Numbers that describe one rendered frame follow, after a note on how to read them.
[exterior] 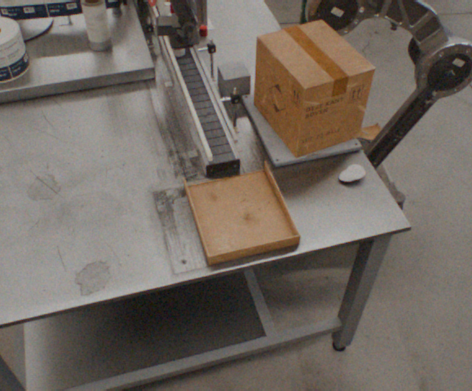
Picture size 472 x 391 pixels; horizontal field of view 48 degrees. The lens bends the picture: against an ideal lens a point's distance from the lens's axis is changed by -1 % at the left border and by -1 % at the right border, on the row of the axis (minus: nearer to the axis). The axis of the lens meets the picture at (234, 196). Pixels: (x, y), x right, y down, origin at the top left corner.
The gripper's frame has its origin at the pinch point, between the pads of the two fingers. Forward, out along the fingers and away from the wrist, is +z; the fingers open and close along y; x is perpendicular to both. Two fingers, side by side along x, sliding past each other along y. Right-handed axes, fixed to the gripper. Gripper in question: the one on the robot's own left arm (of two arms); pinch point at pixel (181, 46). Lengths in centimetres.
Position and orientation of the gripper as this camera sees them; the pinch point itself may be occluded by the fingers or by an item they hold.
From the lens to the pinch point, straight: 202.9
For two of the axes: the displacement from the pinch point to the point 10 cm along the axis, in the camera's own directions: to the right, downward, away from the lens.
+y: -9.6, 2.1, -2.0
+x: 2.3, 9.7, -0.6
